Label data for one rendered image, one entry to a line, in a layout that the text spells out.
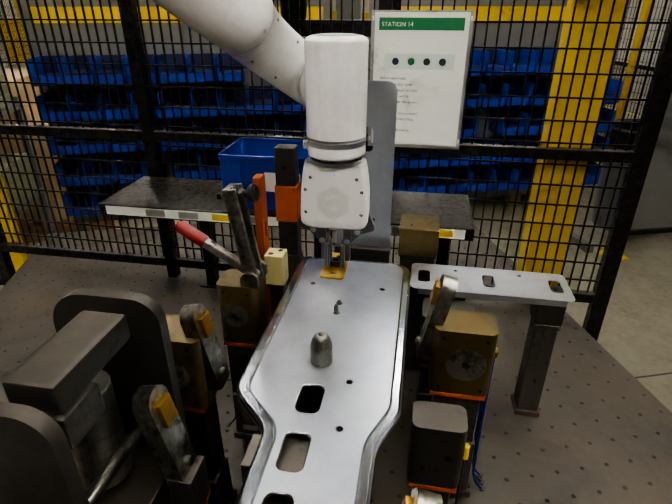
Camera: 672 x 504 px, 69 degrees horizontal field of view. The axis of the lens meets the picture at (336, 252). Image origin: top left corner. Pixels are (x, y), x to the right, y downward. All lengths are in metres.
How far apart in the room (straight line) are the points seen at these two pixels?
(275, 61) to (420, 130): 0.59
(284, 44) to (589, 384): 0.97
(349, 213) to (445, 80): 0.60
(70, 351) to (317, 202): 0.38
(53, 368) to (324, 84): 0.44
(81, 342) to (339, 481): 0.30
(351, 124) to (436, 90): 0.59
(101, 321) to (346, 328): 0.40
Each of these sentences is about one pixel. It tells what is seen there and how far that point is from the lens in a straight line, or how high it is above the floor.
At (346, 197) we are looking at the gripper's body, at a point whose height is 1.22.
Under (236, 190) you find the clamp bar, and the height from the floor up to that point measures 1.20.
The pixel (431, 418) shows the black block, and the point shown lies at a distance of 0.67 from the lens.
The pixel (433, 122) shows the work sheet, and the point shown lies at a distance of 1.25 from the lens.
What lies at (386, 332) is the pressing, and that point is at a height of 1.00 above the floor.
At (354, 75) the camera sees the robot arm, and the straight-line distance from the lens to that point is 0.66.
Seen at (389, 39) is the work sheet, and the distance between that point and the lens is 1.23.
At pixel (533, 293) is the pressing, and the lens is 0.95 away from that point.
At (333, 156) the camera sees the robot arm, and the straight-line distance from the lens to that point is 0.67.
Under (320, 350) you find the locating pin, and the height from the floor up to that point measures 1.03.
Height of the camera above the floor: 1.47
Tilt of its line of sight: 27 degrees down
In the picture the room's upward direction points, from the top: straight up
